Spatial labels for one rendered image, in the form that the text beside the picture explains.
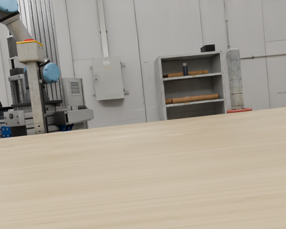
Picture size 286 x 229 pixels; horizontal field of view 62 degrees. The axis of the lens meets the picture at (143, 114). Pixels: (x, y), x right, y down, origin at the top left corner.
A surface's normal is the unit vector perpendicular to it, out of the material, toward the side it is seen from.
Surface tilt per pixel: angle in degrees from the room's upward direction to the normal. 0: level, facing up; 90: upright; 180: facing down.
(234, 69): 90
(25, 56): 90
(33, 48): 90
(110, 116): 90
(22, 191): 0
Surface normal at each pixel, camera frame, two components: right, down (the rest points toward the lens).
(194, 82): 0.08, 0.04
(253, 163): -0.11, -0.99
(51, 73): 0.87, 0.04
